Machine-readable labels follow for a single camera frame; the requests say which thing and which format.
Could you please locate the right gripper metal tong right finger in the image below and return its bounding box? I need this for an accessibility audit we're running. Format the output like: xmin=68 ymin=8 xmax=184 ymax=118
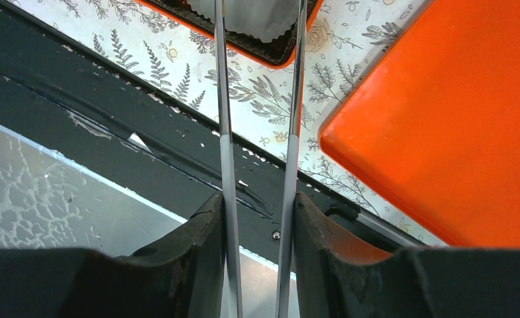
xmin=275 ymin=0 xmax=308 ymax=318

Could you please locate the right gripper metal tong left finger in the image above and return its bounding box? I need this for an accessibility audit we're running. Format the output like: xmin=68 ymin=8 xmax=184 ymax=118
xmin=214 ymin=0 xmax=243 ymax=317

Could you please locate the orange box lid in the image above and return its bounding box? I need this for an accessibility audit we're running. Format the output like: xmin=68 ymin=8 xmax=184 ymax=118
xmin=319 ymin=1 xmax=520 ymax=248

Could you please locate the orange cookie box base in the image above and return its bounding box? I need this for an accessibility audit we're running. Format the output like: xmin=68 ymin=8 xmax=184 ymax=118
xmin=139 ymin=0 xmax=301 ymax=69

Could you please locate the floral table mat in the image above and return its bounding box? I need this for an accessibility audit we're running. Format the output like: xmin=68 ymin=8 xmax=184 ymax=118
xmin=15 ymin=1 xmax=442 ymax=246

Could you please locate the white paper cup front right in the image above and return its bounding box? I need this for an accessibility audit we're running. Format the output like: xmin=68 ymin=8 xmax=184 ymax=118
xmin=187 ymin=0 xmax=299 ymax=43

